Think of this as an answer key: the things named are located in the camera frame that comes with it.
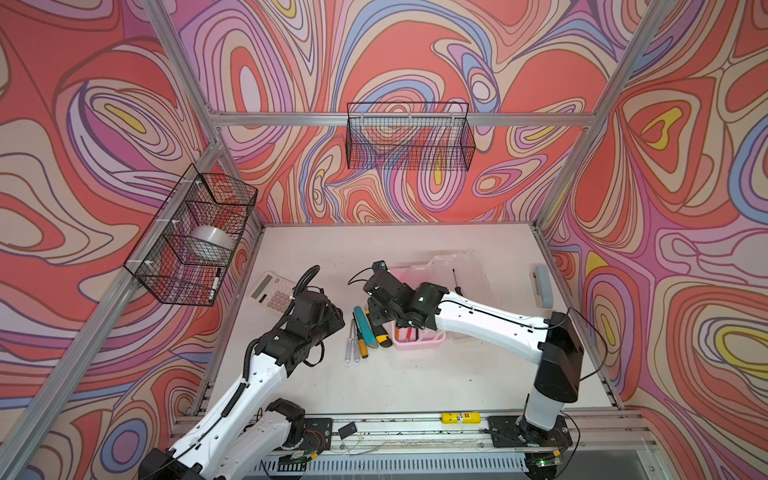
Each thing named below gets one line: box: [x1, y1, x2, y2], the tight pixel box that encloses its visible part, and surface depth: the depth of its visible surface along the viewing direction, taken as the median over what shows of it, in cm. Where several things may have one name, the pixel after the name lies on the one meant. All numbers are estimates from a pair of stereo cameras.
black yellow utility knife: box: [372, 324, 393, 348], surface depth 90 cm
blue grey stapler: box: [529, 265, 555, 309], surface depth 100 cm
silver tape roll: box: [190, 225, 233, 250], surface depth 75 cm
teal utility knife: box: [354, 306, 379, 349], surface depth 92 cm
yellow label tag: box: [441, 413, 481, 424], surface depth 76 cm
